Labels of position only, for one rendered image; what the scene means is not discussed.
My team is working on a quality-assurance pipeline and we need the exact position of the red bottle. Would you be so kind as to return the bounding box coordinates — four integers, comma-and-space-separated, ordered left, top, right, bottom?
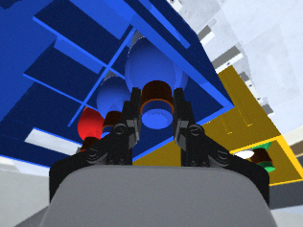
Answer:
78, 106, 105, 152

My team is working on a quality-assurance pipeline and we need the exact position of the green bottle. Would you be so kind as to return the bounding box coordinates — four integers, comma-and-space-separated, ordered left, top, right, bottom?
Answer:
250, 141, 275, 172

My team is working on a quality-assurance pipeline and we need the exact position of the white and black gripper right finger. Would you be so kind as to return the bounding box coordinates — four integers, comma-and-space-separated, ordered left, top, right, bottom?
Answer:
172, 88, 269, 208

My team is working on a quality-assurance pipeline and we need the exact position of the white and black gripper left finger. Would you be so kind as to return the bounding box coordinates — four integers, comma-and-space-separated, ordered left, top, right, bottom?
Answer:
49, 87, 142, 205

